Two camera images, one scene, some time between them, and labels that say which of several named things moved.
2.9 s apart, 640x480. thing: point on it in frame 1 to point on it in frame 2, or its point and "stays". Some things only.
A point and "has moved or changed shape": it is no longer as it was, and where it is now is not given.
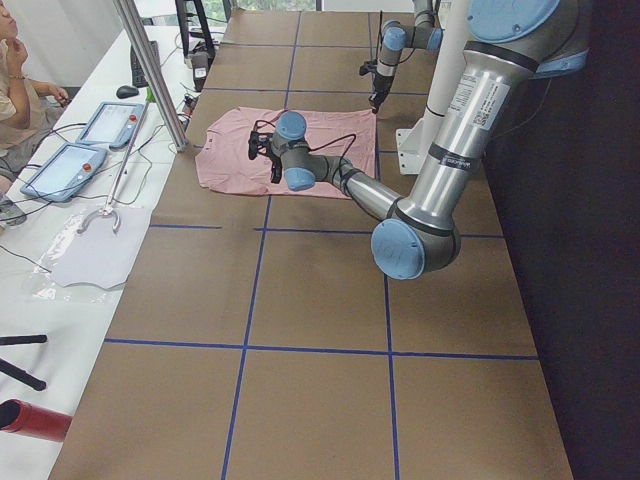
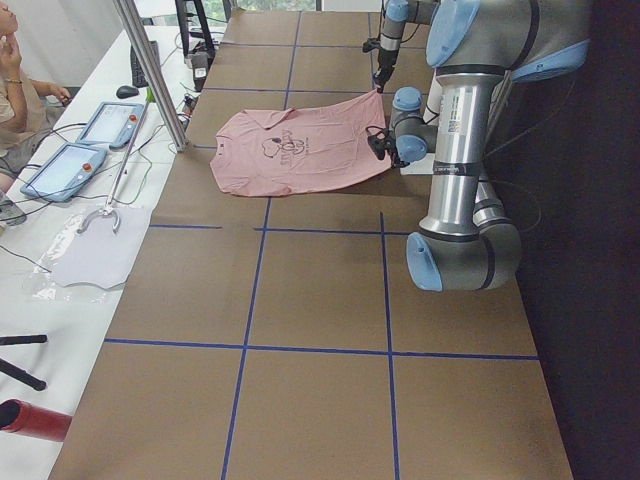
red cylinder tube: (19, 416) stays
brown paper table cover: (256, 337) stays
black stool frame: (194, 24) stays
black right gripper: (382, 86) to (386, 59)
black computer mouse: (126, 91) stays
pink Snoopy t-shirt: (222, 160) has moved or changed shape
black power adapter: (199, 62) stays
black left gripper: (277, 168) to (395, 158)
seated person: (28, 110) stays
